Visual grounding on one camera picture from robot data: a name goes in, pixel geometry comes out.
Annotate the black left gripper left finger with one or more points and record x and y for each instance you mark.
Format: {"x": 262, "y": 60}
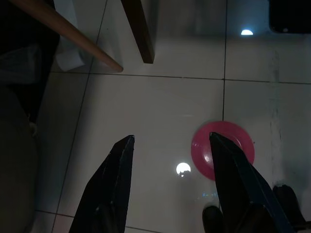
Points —
{"x": 109, "y": 189}

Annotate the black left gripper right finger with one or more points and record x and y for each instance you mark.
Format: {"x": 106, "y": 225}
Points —
{"x": 240, "y": 199}

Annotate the pink round plate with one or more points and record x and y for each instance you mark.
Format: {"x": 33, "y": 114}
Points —
{"x": 201, "y": 150}

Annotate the black robot foot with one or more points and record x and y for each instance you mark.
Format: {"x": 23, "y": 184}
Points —
{"x": 212, "y": 219}

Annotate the light wooden table leg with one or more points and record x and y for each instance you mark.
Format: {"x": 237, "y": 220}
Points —
{"x": 73, "y": 34}

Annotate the dark wooden furniture leg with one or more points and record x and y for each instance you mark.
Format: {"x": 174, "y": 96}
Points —
{"x": 143, "y": 31}

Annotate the dark fabric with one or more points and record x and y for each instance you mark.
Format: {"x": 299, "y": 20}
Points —
{"x": 22, "y": 36}

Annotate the dark object with rounded corner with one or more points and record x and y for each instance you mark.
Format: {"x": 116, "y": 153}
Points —
{"x": 291, "y": 14}

